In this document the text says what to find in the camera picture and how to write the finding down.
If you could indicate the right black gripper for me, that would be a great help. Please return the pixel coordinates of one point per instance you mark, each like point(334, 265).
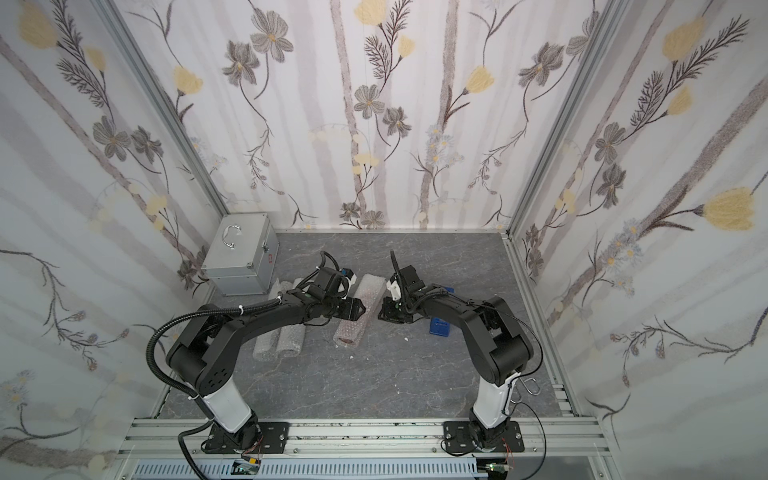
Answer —
point(405, 306)

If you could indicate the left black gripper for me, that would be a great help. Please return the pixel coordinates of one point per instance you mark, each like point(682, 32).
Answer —
point(339, 306)

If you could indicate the blue tape dispenser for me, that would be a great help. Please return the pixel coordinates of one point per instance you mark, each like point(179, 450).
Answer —
point(439, 327)

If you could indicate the single bubble wrap sheet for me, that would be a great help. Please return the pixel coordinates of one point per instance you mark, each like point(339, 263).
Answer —
point(265, 347)

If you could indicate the bubble wrap sheet stack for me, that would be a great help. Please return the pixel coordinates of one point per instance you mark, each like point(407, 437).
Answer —
point(369, 292)

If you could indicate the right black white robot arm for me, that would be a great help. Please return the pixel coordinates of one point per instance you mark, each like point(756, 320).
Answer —
point(497, 345)

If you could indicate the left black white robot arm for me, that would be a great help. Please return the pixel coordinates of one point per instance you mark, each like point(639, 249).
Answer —
point(206, 352)

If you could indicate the grey metal case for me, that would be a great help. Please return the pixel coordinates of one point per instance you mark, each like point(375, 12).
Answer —
point(242, 256)

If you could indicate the metal tongs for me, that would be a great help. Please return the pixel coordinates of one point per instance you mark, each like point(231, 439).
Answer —
point(521, 387)

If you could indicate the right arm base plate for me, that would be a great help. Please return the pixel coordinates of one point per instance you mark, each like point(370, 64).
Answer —
point(465, 437)

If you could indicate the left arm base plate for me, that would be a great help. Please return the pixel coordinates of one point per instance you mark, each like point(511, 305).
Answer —
point(264, 437)

